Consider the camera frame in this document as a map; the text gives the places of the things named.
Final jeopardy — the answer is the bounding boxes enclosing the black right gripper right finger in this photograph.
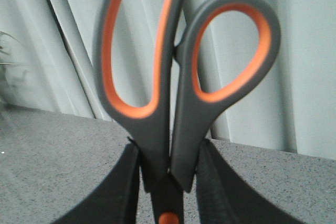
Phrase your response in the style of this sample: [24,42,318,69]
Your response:
[196,139,302,223]

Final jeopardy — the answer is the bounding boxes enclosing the grey curtain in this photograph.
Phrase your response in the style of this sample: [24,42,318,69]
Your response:
[1,0,335,158]

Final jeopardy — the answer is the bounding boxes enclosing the grey orange scissors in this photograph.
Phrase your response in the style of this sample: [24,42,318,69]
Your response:
[93,0,280,223]

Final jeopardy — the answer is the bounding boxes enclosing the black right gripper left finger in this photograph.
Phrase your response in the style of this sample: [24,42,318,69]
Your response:
[54,140,140,223]

